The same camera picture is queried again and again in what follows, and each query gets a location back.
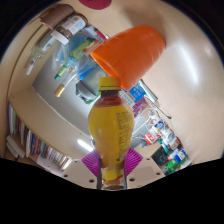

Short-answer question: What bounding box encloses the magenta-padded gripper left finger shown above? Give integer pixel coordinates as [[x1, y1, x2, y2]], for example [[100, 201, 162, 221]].
[[60, 149, 103, 190]]

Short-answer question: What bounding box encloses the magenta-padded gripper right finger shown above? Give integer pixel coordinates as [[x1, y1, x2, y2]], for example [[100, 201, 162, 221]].
[[123, 147, 166, 190]]

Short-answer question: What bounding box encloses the yellow drink bottle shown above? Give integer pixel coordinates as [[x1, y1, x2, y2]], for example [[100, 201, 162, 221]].
[[87, 76, 135, 190]]

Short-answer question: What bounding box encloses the red and white container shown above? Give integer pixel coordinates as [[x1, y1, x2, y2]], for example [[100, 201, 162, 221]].
[[143, 131, 159, 146]]

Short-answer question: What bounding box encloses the green plastic container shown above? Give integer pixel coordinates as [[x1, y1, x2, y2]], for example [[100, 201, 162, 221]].
[[165, 159, 181, 174]]

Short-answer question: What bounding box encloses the small blue white bottle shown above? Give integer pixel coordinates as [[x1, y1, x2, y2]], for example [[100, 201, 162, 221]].
[[174, 149, 188, 164]]

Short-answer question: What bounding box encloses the pink packet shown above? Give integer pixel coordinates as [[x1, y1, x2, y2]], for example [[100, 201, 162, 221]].
[[131, 96, 149, 118]]

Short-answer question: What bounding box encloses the wooden shelf unit with books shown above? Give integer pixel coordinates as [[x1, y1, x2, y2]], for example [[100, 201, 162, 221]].
[[3, 86, 98, 171]]

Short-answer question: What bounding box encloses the blue and white box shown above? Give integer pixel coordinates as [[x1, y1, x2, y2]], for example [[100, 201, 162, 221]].
[[119, 83, 148, 108]]

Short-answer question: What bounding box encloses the gold-capped clear bottle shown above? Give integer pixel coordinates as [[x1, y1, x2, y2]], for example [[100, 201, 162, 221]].
[[54, 61, 81, 98]]

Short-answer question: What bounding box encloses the orange plastic cup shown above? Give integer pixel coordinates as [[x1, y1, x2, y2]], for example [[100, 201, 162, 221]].
[[90, 25, 167, 92]]

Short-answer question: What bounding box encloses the green-capped glass bottle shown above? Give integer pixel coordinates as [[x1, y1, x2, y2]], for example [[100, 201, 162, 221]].
[[54, 38, 98, 81]]

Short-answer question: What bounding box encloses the white-lidded brown jar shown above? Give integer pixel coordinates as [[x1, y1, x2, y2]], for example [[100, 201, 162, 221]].
[[49, 13, 89, 46]]

